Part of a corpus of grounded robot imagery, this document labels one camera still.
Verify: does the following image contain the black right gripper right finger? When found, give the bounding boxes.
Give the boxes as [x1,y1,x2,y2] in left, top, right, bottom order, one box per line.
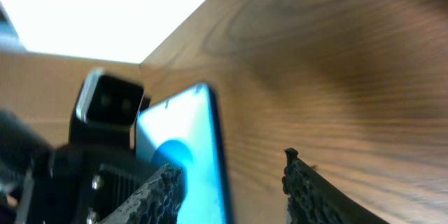
[282,148,387,224]

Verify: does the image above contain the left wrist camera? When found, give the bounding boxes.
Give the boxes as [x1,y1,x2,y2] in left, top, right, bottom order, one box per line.
[74,69,144,129]

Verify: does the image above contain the blue Samsung smartphone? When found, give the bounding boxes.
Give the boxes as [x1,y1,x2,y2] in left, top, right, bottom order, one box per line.
[135,83,234,224]

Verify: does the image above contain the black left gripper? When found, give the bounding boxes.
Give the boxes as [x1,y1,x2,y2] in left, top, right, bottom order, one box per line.
[13,115,156,223]

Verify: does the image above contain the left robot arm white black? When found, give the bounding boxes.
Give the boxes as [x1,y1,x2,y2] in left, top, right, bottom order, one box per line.
[1,110,157,223]

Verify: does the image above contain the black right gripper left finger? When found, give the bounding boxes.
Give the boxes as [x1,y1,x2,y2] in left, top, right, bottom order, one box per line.
[99,164,186,224]

